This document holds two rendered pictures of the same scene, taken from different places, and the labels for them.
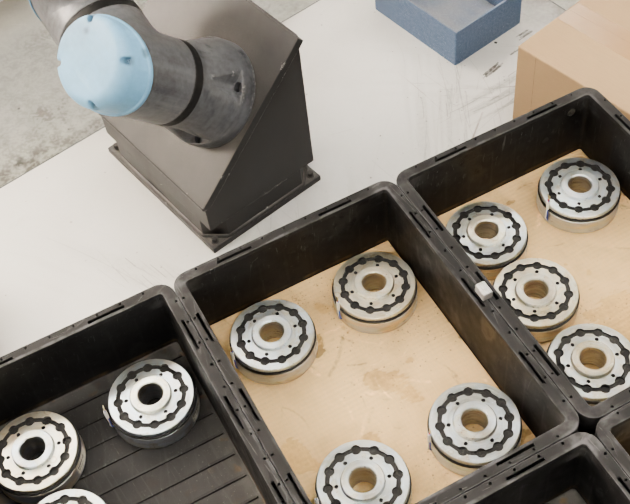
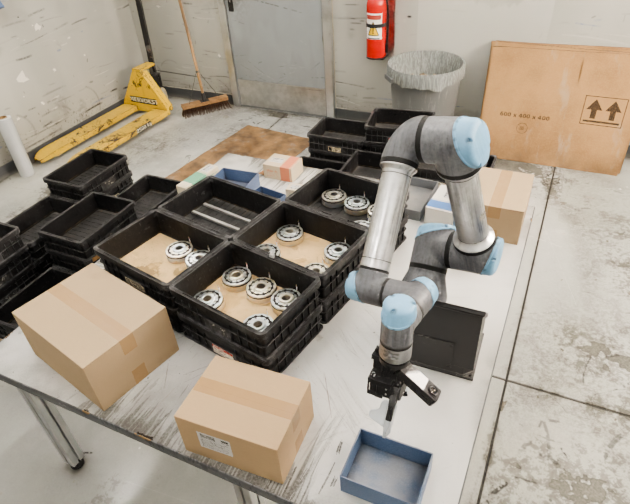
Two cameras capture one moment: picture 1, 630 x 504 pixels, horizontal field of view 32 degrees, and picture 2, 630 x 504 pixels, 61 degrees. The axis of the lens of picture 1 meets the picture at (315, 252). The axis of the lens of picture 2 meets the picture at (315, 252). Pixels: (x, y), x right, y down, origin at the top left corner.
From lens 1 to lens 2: 2.13 m
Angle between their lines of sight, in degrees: 86
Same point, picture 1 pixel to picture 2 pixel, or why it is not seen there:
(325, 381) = (317, 255)
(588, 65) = (272, 382)
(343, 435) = (303, 246)
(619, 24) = (264, 412)
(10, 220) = (489, 297)
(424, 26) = (386, 443)
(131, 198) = not seen: hidden behind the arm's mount
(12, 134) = not seen: outside the picture
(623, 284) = (233, 310)
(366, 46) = (416, 437)
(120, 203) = not seen: hidden behind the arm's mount
